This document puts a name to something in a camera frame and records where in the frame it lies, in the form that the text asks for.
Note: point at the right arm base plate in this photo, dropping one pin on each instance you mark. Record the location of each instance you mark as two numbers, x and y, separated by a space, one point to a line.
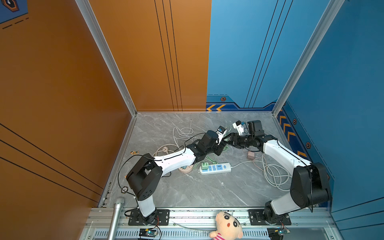
259 217

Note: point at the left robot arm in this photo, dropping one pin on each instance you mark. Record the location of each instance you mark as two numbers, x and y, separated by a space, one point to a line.
145 175

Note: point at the round pink power socket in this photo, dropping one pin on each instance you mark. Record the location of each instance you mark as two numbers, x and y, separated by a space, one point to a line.
186 169

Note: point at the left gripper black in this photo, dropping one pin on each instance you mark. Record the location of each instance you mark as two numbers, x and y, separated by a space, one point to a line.
220 148

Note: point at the left circuit board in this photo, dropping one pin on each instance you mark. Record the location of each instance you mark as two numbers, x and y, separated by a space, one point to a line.
148 234

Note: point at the plush doll toy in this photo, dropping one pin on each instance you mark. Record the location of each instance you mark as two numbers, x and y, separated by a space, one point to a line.
228 228

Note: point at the white blue power strip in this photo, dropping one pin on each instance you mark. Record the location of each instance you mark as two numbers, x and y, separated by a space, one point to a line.
217 169

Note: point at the round poker chip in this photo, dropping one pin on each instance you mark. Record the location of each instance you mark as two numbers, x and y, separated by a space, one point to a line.
124 189

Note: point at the green charger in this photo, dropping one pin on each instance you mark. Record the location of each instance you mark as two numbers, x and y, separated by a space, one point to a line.
205 166

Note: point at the circuit board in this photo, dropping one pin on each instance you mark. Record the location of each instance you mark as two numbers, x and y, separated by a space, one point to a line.
148 234
276 234

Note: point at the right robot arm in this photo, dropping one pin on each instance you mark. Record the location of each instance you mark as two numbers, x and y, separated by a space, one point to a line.
309 184

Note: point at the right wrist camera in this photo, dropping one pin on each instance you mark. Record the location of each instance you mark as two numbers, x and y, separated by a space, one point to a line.
238 125

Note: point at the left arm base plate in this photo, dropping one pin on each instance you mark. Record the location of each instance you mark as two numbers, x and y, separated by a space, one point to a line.
159 217

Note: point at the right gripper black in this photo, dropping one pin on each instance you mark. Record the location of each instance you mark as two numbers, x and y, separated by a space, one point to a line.
235 136

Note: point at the pink charger block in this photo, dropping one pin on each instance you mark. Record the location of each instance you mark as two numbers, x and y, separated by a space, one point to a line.
251 156

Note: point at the right circuit board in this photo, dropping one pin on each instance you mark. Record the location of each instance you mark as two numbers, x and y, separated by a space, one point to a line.
276 234

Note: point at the metal pole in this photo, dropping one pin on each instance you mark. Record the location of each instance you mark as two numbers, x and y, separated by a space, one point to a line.
118 206

